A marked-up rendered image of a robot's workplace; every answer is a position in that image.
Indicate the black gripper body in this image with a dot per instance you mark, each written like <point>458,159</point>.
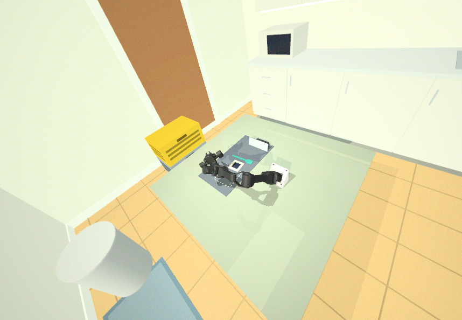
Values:
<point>219,154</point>

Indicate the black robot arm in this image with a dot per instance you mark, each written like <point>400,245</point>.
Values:
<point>248,179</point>

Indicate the cream tile with dark square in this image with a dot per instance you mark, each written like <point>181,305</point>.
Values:
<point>236,165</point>

